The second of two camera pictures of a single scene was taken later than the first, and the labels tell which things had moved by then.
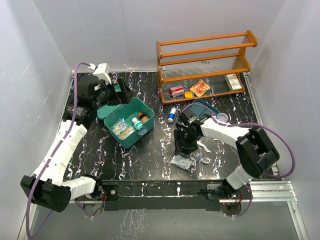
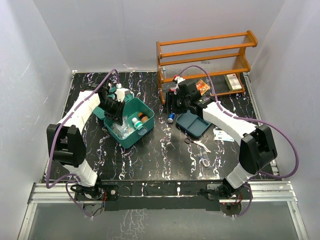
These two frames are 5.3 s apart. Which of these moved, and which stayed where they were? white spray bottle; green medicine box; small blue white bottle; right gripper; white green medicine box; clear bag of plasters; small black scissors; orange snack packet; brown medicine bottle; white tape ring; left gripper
Moved: clear bag of plasters; right gripper; left gripper; white tape ring
Stayed: white spray bottle; orange snack packet; green medicine box; brown medicine bottle; small blue white bottle; white green medicine box; small black scissors
